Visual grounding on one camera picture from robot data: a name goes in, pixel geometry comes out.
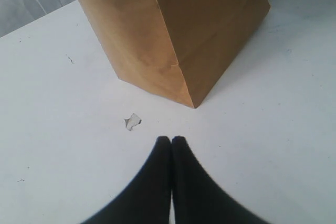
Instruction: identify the clear plastic scrap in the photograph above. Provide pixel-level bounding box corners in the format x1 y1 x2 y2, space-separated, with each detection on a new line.
124 113 142 131

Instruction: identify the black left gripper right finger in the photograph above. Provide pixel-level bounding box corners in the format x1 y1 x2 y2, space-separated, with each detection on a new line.
171 136 266 223

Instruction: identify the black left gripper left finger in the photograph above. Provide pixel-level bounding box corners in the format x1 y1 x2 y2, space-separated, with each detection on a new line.
84 136 171 223

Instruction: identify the brown paper bag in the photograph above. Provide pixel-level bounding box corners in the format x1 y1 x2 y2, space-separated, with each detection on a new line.
78 0 270 108

